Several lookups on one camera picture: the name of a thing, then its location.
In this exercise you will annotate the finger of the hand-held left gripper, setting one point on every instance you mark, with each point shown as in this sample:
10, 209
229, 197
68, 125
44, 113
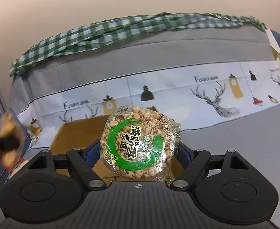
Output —
4, 144

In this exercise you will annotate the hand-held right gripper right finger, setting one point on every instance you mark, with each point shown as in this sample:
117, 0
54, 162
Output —
184, 153

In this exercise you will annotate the clear bag of fried snacks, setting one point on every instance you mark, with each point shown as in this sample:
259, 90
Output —
8, 126

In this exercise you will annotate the green checkered cloth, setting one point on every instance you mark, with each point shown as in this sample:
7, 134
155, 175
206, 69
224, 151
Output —
121, 29

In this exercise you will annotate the brown cardboard box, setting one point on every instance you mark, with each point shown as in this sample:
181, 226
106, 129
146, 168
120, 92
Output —
78, 136

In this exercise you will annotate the grey printed bed sheet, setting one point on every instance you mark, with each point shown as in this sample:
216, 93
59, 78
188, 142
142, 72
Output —
154, 76

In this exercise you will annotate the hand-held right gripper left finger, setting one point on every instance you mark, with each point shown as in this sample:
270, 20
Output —
93, 154

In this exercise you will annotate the puffed grain snack bag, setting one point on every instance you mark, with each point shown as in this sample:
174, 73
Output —
136, 143

